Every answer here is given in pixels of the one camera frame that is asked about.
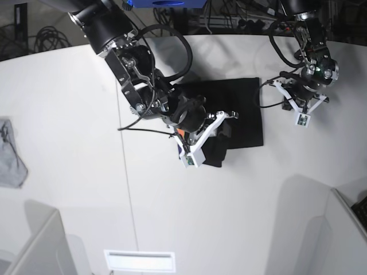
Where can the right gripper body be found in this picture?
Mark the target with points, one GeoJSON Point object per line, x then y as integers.
{"type": "Point", "coordinates": [193, 125]}

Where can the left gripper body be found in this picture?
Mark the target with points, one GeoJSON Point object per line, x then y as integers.
{"type": "Point", "coordinates": [304, 101]}

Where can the black T-shirt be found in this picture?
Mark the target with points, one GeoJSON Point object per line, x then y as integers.
{"type": "Point", "coordinates": [239, 95]}

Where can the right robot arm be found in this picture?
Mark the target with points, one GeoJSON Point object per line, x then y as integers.
{"type": "Point", "coordinates": [115, 38]}

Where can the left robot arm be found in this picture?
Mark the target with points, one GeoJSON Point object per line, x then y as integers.
{"type": "Point", "coordinates": [316, 70]}

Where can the white power strip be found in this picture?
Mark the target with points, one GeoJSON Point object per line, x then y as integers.
{"type": "Point", "coordinates": [221, 24]}

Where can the black keyboard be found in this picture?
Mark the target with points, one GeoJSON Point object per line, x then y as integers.
{"type": "Point", "coordinates": [359, 210]}

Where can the blue box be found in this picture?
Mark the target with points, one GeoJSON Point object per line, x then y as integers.
{"type": "Point", "coordinates": [190, 4]}

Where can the grey cloth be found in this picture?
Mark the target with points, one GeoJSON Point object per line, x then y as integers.
{"type": "Point", "coordinates": [13, 169]}

